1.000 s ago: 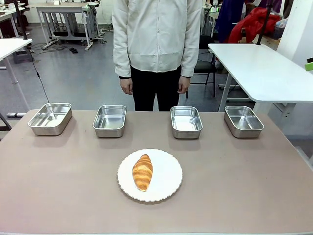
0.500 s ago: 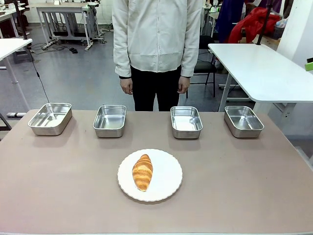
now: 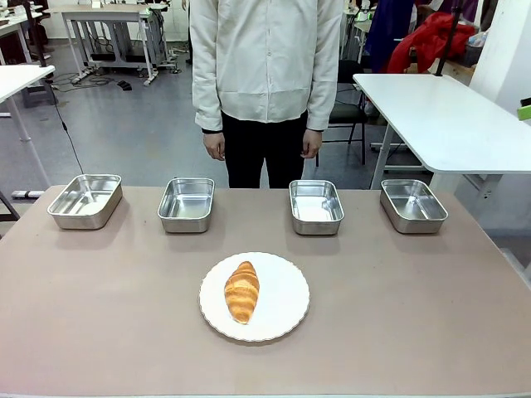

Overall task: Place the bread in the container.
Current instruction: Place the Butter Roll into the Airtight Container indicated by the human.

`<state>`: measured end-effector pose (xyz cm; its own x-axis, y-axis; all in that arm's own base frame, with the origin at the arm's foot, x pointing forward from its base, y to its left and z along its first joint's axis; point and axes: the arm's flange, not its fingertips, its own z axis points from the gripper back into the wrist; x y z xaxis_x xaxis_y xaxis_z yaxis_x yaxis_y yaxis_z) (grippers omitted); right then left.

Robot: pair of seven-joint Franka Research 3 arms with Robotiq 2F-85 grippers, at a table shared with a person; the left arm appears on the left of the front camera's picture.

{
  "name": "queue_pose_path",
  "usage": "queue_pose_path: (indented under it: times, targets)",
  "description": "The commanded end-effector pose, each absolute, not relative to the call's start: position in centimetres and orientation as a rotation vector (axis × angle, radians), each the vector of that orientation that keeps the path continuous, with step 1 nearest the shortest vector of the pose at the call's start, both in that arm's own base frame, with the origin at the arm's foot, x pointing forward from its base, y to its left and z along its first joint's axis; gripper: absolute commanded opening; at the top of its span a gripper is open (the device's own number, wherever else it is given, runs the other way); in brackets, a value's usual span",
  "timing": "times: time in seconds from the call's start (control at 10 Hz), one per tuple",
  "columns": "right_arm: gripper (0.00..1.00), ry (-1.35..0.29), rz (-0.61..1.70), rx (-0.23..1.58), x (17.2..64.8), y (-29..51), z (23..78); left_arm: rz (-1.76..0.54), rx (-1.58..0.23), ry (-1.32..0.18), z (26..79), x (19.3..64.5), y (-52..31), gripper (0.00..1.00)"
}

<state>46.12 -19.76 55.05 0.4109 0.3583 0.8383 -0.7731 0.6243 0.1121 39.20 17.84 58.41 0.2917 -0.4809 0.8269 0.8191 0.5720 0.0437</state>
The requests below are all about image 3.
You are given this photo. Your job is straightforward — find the black trousers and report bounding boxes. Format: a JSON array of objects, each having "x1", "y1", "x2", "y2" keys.
[{"x1": 221, "y1": 109, "x2": 310, "y2": 190}]

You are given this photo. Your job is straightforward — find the large white side table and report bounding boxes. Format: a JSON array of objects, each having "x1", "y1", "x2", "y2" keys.
[{"x1": 352, "y1": 73, "x2": 531, "y2": 211}]

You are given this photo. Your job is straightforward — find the golden croissant bread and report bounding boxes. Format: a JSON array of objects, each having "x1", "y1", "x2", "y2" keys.
[{"x1": 223, "y1": 260, "x2": 261, "y2": 325}]

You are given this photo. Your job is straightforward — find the black stand pole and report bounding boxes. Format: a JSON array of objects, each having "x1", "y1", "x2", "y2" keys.
[{"x1": 23, "y1": 0, "x2": 47, "y2": 68}]

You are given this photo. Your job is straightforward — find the dark blue garment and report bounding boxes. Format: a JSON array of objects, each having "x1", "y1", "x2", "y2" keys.
[{"x1": 363, "y1": 0, "x2": 417, "y2": 74}]

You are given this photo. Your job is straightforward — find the person's left forearm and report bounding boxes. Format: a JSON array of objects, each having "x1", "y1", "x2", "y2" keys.
[{"x1": 304, "y1": 70, "x2": 339, "y2": 133}]

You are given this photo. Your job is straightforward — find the grey metal workbench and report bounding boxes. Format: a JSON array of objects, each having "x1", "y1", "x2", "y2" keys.
[{"x1": 43, "y1": 2, "x2": 176, "y2": 87}]

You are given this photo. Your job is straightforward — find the black floor cable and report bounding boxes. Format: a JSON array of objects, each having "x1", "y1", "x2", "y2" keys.
[{"x1": 43, "y1": 78, "x2": 86, "y2": 175}]

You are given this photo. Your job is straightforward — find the cream button jacket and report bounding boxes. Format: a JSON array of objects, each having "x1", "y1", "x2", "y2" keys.
[{"x1": 189, "y1": 0, "x2": 344, "y2": 133}]

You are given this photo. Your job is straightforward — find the small white desk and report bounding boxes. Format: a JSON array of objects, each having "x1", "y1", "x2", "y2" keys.
[{"x1": 0, "y1": 64, "x2": 56, "y2": 188}]

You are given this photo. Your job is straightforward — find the red cloth heap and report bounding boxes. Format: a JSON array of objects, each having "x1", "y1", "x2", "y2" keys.
[{"x1": 386, "y1": 12, "x2": 476, "y2": 75}]

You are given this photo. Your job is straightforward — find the rectangular steel container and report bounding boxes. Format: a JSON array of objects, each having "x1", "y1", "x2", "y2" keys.
[
  {"x1": 157, "y1": 177, "x2": 216, "y2": 234},
  {"x1": 379, "y1": 178, "x2": 449, "y2": 235},
  {"x1": 46, "y1": 173, "x2": 124, "y2": 231},
  {"x1": 288, "y1": 179, "x2": 345, "y2": 236}
]

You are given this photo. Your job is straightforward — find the black clamp pole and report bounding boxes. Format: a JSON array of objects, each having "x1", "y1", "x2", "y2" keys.
[{"x1": 433, "y1": 0, "x2": 464, "y2": 78}]

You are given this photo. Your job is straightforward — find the person's right hand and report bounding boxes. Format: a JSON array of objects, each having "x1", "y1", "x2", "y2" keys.
[{"x1": 202, "y1": 131, "x2": 227, "y2": 162}]

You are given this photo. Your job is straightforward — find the person's left hand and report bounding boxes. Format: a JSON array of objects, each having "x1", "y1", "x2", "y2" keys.
[{"x1": 301, "y1": 129, "x2": 324, "y2": 160}]

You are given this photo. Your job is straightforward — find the person's right forearm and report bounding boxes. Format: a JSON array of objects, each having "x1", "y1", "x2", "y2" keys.
[{"x1": 192, "y1": 70, "x2": 226, "y2": 134}]

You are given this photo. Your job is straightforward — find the white scalloped plate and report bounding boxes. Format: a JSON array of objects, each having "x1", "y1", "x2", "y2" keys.
[{"x1": 198, "y1": 251, "x2": 311, "y2": 342}]

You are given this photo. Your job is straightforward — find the black folding chair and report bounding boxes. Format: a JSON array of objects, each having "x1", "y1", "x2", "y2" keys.
[{"x1": 315, "y1": 60, "x2": 371, "y2": 167}]

